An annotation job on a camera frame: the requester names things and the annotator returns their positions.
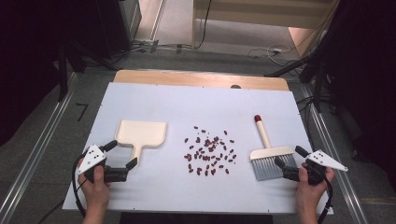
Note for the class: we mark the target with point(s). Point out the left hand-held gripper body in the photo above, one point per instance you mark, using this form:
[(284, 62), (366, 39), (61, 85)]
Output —
[(91, 158)]

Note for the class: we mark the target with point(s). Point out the dark cabinet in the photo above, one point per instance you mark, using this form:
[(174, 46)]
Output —
[(115, 28)]

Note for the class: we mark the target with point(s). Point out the dark curtain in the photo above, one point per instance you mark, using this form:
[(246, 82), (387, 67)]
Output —
[(25, 62), (367, 77)]

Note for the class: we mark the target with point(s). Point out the cream brush with grey bristles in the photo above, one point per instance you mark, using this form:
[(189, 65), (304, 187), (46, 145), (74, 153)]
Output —
[(269, 161)]

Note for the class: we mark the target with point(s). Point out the white table cover board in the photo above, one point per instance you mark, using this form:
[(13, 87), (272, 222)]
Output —
[(186, 102)]

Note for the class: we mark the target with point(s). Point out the cream plastic dustpan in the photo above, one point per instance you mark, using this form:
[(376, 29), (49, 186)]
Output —
[(141, 133)]

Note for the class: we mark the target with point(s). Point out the black metal stand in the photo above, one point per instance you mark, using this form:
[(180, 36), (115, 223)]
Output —
[(63, 77)]

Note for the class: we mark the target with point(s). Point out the light wooden shelf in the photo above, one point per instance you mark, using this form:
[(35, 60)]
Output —
[(264, 15)]

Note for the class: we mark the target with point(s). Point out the heap of red beans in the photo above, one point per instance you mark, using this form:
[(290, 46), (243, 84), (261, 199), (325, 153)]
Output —
[(209, 152)]

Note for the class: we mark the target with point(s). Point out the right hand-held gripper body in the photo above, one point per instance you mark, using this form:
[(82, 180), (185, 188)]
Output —
[(323, 160)]

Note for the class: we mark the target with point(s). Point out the aluminium floor rail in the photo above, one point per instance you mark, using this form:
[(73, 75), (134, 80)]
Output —
[(339, 174), (34, 158)]

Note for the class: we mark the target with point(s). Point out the person's left hand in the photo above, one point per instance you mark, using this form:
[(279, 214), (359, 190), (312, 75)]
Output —
[(95, 196)]

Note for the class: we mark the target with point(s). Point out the person's right hand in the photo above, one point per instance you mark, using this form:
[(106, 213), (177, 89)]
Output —
[(309, 196)]

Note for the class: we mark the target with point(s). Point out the black tripod stand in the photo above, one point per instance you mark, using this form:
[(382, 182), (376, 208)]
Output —
[(317, 81)]

